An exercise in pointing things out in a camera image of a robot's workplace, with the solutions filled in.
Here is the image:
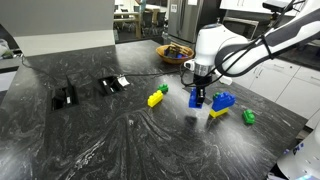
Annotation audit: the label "stainless steel oven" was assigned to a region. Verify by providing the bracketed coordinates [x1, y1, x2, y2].
[222, 16, 262, 39]

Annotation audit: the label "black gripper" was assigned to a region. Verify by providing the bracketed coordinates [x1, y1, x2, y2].
[193, 73, 213, 105]

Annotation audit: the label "white paper tag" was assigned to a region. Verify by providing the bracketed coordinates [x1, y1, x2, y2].
[117, 76, 131, 88]

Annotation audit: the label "wooden slatted crate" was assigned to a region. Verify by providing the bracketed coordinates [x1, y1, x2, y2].
[168, 42, 190, 56]

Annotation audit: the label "dark kitchen counter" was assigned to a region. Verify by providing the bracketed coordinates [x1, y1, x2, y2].
[276, 43, 320, 72]

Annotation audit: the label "white robot base link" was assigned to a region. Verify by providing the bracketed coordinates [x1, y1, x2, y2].
[275, 121, 320, 180]

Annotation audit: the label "wooden dining table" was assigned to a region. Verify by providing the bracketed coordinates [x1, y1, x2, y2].
[113, 10, 143, 39]

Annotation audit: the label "white wall cabinet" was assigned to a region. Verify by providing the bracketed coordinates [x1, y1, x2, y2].
[219, 0, 268, 13]

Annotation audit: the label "black wire prism frame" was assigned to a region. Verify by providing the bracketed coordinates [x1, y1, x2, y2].
[163, 45, 178, 58]

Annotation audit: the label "white base cabinets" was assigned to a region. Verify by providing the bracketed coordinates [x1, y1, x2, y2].
[229, 58, 320, 131]

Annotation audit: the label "stainless steel refrigerator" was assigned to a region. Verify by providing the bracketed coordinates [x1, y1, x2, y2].
[166, 0, 214, 44]

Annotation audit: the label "clear plastic bag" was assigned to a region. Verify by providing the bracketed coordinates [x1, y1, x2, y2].
[0, 38, 14, 58]

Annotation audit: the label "black stereo camera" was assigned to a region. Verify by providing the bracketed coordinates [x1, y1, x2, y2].
[261, 0, 296, 14]

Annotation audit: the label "black clip right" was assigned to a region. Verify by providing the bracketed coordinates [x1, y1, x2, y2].
[94, 75, 125, 97]

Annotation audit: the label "blue two-stud block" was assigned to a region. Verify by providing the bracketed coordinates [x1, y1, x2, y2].
[188, 87, 205, 110]

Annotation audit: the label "thin black table cable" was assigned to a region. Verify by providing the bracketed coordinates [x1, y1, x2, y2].
[114, 68, 184, 79]

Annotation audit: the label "wooden bowl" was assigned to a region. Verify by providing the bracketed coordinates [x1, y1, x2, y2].
[155, 43, 195, 65]

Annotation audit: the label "yellow long block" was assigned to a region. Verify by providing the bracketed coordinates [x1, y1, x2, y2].
[147, 89, 165, 109]

